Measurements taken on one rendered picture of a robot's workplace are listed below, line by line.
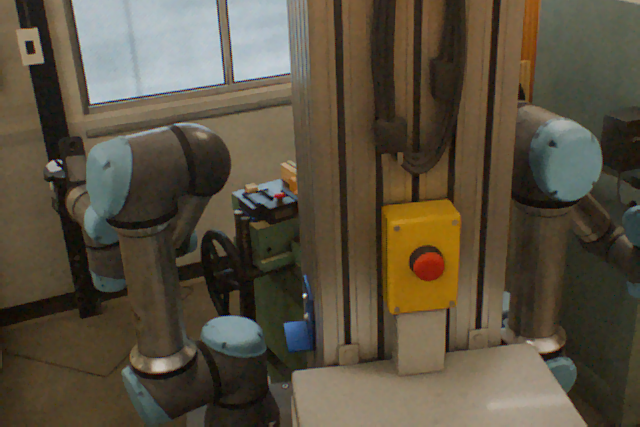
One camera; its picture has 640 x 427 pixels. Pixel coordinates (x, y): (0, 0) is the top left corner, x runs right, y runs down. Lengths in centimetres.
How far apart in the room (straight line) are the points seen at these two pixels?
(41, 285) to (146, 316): 222
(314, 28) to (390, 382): 47
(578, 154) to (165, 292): 70
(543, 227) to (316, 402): 50
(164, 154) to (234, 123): 220
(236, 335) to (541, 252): 57
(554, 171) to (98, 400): 222
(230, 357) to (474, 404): 57
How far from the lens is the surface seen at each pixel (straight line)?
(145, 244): 126
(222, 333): 146
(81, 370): 325
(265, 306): 236
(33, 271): 350
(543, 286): 135
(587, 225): 155
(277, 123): 347
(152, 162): 121
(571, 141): 122
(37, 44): 306
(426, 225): 92
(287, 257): 205
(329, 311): 102
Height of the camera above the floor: 188
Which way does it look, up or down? 25 degrees down
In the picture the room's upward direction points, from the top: 2 degrees counter-clockwise
